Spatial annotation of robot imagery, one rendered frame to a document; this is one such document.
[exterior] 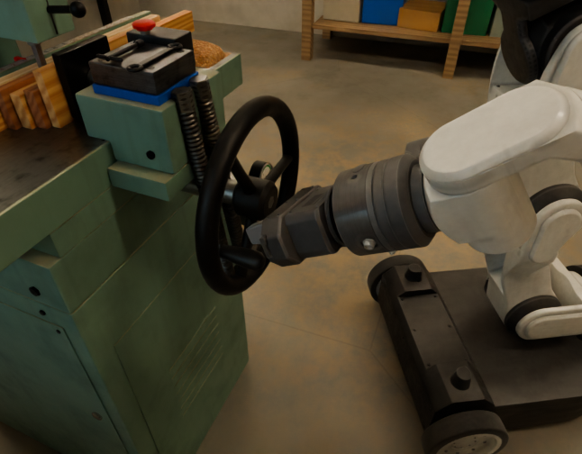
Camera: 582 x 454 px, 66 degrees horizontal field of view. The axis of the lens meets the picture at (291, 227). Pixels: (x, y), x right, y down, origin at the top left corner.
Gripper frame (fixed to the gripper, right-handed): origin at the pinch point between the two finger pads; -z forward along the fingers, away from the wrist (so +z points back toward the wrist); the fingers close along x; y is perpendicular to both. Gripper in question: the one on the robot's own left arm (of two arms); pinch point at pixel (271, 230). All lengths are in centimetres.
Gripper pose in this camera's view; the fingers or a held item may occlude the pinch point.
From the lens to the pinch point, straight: 52.1
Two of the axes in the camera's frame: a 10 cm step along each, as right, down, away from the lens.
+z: 8.0, -1.6, -5.8
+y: -3.8, -8.9, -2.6
